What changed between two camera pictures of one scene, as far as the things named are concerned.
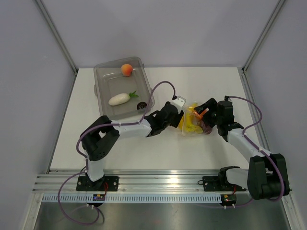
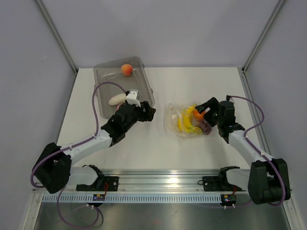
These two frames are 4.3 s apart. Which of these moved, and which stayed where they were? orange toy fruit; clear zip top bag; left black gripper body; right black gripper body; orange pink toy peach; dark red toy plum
Moved: left black gripper body; clear zip top bag
Stayed: dark red toy plum; orange pink toy peach; orange toy fruit; right black gripper body
